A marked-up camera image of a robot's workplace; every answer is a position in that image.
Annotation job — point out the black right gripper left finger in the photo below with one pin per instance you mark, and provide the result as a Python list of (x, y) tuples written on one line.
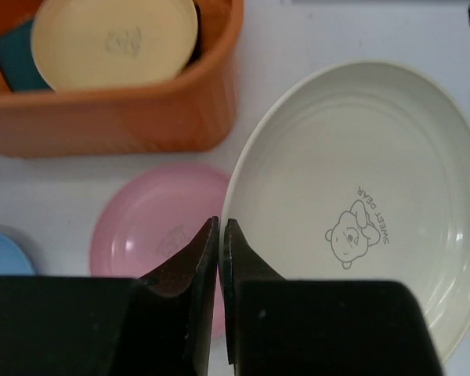
[(158, 324)]

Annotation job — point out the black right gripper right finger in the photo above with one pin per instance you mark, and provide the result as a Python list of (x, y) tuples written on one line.
[(276, 326)]

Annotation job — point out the pink round plate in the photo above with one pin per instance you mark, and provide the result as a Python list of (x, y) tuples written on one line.
[(154, 216)]

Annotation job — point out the blue round plate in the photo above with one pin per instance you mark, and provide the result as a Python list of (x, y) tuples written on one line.
[(13, 261)]

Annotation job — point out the cream white round plate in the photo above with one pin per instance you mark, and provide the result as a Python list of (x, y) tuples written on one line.
[(362, 171)]

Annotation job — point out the yellow round plate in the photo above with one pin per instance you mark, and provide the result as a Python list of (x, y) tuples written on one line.
[(112, 44)]

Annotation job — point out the teal square plate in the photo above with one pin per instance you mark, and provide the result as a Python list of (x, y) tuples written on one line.
[(16, 61)]

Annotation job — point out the orange plastic bin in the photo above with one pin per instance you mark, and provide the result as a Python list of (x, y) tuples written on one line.
[(193, 112)]

